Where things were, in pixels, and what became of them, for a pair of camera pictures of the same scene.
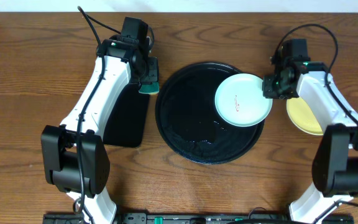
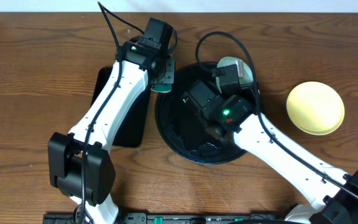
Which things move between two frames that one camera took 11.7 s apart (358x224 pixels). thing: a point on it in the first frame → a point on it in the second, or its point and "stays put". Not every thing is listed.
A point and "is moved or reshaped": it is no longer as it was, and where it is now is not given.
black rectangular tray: (127, 124) stays put
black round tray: (189, 124) stays put
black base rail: (197, 218) stays put
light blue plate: (239, 101) is moved or reshaped
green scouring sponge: (150, 88) is moved or reshaped
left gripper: (153, 76) → (169, 74)
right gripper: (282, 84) → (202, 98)
